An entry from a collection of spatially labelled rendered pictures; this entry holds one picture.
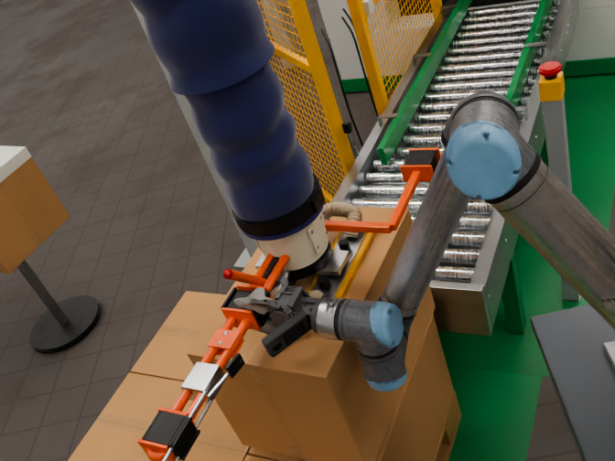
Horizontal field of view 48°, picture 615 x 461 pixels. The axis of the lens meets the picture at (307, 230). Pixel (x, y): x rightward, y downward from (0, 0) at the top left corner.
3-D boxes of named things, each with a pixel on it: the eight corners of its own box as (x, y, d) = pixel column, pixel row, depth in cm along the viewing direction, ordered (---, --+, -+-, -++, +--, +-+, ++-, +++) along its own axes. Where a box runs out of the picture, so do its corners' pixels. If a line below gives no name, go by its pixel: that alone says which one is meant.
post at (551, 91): (564, 289, 280) (541, 72, 222) (582, 290, 277) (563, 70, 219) (562, 301, 276) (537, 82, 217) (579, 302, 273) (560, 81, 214)
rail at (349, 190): (453, 26, 408) (447, -4, 397) (462, 26, 405) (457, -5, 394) (305, 309, 257) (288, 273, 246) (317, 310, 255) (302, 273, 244)
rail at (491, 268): (569, 14, 377) (566, -20, 365) (579, 13, 374) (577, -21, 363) (477, 326, 226) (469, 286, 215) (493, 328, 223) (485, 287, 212)
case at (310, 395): (323, 294, 233) (286, 203, 210) (436, 306, 213) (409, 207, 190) (242, 444, 195) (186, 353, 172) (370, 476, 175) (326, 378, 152)
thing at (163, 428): (168, 421, 142) (158, 406, 139) (197, 426, 138) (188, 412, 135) (147, 455, 136) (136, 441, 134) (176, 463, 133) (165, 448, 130)
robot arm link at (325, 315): (340, 348, 146) (329, 318, 140) (320, 346, 148) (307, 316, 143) (354, 318, 152) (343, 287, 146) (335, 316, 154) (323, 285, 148)
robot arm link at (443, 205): (469, 59, 125) (366, 308, 167) (465, 89, 115) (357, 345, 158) (529, 80, 125) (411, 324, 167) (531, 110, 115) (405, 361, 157)
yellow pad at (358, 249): (344, 230, 191) (339, 217, 188) (377, 231, 186) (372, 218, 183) (296, 320, 169) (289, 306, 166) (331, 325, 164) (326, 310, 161)
